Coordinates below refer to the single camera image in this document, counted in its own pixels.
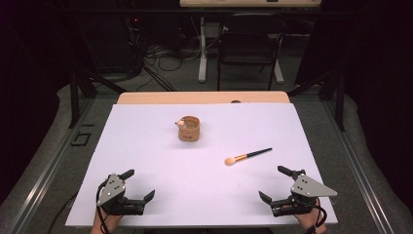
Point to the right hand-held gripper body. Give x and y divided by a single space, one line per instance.
308 189

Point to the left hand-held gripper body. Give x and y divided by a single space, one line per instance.
112 192

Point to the brown cup with animal figure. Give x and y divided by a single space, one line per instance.
189 129

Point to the person's left hand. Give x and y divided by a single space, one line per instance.
108 221

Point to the person's right hand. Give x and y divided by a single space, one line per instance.
308 221

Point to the white table mat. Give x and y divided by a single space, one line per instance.
195 172

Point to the black metal stand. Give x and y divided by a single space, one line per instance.
75 97
339 100

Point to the black folding chair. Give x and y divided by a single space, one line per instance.
250 48

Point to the desk with white legs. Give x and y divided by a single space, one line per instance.
202 55

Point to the aluminium frame rail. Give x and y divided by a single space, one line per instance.
42 175
357 169

